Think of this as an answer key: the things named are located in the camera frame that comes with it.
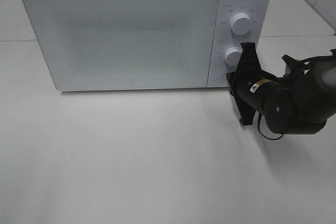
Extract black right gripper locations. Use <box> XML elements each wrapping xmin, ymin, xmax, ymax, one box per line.
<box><xmin>226</xmin><ymin>42</ymin><xmax>263</xmax><ymax>126</ymax></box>

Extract white microwave knob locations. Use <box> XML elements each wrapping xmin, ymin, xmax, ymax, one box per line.
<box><xmin>229</xmin><ymin>12</ymin><xmax>253</xmax><ymax>36</ymax></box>
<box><xmin>223</xmin><ymin>47</ymin><xmax>242</xmax><ymax>66</ymax></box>

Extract round white door button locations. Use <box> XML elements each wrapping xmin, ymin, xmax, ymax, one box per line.
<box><xmin>220</xmin><ymin>73</ymin><xmax>228</xmax><ymax>86</ymax></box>

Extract white microwave door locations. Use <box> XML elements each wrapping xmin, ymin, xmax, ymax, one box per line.
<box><xmin>23</xmin><ymin>0</ymin><xmax>217</xmax><ymax>91</ymax></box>

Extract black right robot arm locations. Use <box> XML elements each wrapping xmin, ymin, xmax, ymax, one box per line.
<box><xmin>226</xmin><ymin>42</ymin><xmax>335</xmax><ymax>136</ymax></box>

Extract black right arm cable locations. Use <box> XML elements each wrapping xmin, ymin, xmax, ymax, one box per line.
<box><xmin>256</xmin><ymin>113</ymin><xmax>284</xmax><ymax>141</ymax></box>

